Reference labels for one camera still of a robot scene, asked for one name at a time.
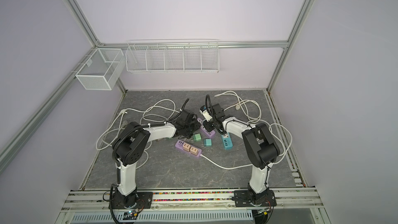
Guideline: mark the pink plug strip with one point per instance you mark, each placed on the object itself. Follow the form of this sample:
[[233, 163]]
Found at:
[[194, 150], [186, 147]]

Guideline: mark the white wire basket rack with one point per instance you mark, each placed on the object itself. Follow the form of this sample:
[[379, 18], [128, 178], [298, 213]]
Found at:
[[172, 55]]

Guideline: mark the teal power strip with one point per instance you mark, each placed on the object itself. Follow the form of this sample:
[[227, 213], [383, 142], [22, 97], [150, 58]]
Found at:
[[227, 142]]

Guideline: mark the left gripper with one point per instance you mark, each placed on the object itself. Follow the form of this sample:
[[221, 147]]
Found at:
[[197, 126]]

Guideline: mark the purple power strip front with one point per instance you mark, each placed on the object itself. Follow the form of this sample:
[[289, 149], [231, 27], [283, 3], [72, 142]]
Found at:
[[179, 145]]

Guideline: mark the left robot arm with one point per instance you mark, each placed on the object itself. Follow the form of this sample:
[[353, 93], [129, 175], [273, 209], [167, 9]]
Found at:
[[130, 146]]

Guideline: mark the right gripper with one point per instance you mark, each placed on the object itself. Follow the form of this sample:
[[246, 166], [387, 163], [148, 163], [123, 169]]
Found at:
[[207, 126]]

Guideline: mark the green plug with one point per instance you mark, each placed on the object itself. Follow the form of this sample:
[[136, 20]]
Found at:
[[197, 137]]

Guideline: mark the white mesh box basket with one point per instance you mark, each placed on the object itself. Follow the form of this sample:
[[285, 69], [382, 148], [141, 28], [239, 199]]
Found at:
[[102, 69]]

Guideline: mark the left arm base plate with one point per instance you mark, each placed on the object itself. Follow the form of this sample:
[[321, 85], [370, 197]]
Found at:
[[139, 200]]

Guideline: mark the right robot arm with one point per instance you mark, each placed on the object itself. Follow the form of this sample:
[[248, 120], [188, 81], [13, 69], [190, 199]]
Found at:
[[260, 146]]

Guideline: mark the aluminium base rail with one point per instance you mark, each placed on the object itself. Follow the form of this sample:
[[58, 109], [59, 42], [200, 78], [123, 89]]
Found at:
[[197, 199]]

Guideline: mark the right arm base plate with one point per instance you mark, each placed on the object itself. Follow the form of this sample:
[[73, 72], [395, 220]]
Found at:
[[248, 198]]

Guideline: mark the purple power strip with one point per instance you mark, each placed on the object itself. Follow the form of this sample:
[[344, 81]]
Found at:
[[210, 134], [179, 145]]

